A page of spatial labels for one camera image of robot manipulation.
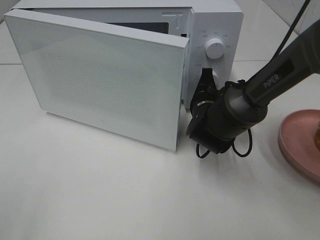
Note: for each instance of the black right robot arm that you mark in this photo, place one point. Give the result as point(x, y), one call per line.
point(220, 115)

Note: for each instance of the white microwave door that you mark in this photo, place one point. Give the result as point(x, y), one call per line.
point(124, 80)

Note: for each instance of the upper white microwave knob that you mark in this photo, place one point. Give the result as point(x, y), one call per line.
point(214, 48)

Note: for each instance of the white microwave oven body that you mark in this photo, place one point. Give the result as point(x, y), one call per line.
point(167, 22)

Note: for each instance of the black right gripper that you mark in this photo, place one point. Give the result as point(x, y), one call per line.
point(200, 127)

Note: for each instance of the pink round plate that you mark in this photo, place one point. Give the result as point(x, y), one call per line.
point(296, 141)

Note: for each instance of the burger with lettuce and cheese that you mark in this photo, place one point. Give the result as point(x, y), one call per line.
point(317, 137)

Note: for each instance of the lower white microwave knob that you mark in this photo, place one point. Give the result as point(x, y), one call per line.
point(215, 78)

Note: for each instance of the white microwave knob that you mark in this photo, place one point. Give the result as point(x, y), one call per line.
point(214, 48)
point(215, 78)

